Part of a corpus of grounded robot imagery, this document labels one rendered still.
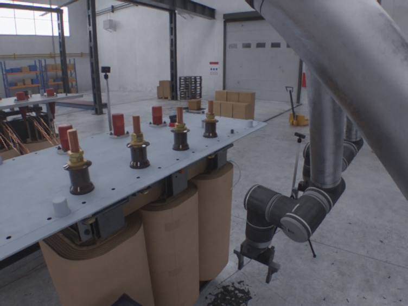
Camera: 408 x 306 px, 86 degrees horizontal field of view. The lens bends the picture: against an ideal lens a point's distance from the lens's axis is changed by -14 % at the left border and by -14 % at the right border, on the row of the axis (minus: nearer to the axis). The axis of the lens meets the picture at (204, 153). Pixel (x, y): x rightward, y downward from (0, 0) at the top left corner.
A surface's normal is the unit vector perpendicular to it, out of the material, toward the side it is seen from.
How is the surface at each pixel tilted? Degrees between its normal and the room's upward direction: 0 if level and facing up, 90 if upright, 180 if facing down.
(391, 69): 83
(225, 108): 90
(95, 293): 90
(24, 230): 0
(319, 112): 111
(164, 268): 90
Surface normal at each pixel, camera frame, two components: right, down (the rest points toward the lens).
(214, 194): 0.43, 0.30
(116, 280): 0.83, 0.18
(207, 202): 0.15, 0.32
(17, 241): 0.16, -0.89
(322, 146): -0.61, 0.57
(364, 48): -0.41, 0.25
